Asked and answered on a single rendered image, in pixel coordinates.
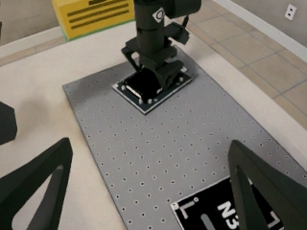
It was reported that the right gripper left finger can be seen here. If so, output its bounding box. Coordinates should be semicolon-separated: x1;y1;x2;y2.
0;137;73;230

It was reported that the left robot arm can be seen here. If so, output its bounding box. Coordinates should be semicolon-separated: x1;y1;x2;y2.
133;0;201;45

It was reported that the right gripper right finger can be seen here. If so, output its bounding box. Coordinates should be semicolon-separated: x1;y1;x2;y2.
227;139;307;230

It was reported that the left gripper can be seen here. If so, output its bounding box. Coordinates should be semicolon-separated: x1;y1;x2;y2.
121;21;190;91

